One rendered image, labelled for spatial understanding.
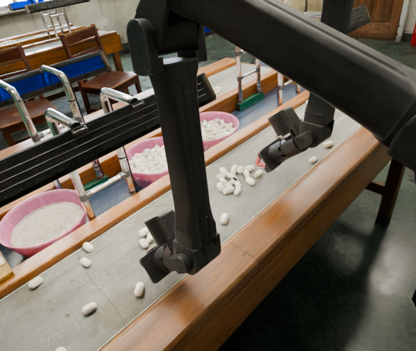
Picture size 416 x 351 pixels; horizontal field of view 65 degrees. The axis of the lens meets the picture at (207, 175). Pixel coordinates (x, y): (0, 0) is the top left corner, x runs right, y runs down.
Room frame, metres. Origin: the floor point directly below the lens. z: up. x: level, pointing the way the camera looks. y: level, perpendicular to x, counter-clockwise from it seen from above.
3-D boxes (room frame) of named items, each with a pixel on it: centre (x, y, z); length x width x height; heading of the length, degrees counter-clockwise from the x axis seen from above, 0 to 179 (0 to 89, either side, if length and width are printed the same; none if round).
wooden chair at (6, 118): (2.57, 1.40, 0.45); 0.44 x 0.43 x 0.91; 123
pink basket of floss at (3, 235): (0.80, 0.52, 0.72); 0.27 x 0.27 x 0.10
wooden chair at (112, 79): (3.10, 0.80, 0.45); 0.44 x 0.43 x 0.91; 148
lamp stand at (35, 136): (1.06, 0.52, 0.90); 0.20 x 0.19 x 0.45; 130
